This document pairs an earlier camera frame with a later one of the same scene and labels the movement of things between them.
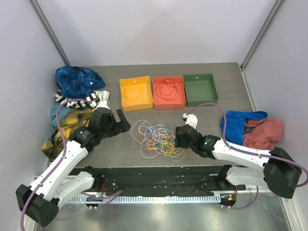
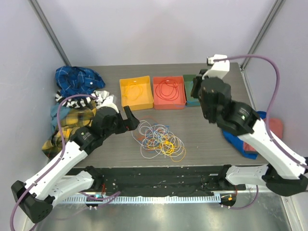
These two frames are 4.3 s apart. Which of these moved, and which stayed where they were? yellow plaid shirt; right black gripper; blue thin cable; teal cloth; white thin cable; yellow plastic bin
Moved: right black gripper; blue thin cable
Stayed: white thin cable; teal cloth; yellow plastic bin; yellow plaid shirt
